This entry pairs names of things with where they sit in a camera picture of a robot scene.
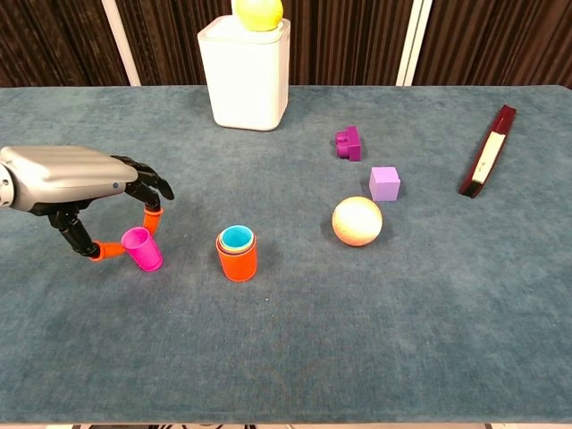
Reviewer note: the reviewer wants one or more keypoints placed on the yellow plastic cup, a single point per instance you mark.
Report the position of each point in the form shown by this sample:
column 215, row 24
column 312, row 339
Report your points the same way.
column 222, row 246

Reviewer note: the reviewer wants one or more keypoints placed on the purple toy brick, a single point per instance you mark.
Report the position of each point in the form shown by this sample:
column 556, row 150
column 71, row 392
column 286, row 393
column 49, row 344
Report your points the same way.
column 350, row 145

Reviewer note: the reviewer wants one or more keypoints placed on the yellow toy pear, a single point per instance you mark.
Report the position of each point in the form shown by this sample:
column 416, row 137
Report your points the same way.
column 259, row 15

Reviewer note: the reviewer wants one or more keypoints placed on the pink plastic cup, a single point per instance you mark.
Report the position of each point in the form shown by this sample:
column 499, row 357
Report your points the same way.
column 145, row 252

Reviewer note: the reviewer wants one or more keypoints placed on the white partition frame post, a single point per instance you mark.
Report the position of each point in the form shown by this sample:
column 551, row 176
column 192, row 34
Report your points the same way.
column 413, row 44
column 120, row 44

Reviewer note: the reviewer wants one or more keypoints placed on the orange plastic cup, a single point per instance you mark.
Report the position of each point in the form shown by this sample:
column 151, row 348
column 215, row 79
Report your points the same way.
column 237, row 268

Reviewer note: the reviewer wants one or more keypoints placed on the cyan plastic cup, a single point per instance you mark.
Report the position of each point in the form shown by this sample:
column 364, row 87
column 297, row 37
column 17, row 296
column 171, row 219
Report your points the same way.
column 236, row 237

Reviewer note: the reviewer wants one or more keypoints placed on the white square container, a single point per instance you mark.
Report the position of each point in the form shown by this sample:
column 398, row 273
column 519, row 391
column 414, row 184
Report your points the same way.
column 246, row 80

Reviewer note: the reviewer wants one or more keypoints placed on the dark red long box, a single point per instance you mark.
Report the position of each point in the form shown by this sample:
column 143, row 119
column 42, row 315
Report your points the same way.
column 487, row 152

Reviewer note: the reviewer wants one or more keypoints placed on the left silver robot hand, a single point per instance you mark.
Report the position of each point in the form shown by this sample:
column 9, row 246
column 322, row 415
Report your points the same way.
column 62, row 174

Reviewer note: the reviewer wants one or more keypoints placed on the peach foam ball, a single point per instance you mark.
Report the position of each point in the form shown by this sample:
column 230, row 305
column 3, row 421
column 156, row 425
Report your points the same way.
column 357, row 221

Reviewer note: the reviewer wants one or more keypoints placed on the teal table cloth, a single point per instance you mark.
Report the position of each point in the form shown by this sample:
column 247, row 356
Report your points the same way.
column 286, row 335

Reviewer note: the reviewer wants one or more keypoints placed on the lilac foam cube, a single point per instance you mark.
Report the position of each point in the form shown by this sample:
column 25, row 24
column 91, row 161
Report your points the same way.
column 383, row 185

